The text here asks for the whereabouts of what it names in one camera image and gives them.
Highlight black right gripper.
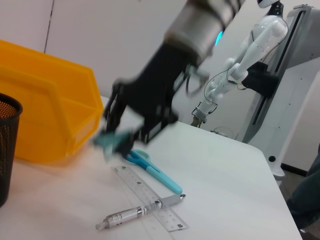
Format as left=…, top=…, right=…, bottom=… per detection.
left=102, top=44, right=201, bottom=156

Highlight teal plastic wrapper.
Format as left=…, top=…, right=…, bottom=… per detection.
left=93, top=129, right=131, bottom=165

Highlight blue scissors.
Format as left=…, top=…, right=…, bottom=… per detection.
left=124, top=149, right=183, bottom=195

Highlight clear plastic ruler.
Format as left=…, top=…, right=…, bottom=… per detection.
left=111, top=166, right=190, bottom=233

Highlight clear ballpoint pen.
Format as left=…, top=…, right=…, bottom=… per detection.
left=95, top=192, right=187, bottom=231

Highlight black mesh pen holder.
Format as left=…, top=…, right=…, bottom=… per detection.
left=0, top=92, right=24, bottom=208

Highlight yellow plastic bin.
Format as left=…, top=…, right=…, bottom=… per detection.
left=0, top=39, right=105, bottom=166

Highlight white humanoid robot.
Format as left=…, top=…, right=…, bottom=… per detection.
left=191, top=0, right=289, bottom=129

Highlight gray robot stand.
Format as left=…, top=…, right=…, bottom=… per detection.
left=241, top=3, right=320, bottom=181

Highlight person leg in jeans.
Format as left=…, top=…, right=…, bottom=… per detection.
left=286, top=147, right=320, bottom=235

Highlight gray right wrist cable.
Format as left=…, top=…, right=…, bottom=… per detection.
left=183, top=63, right=210, bottom=99

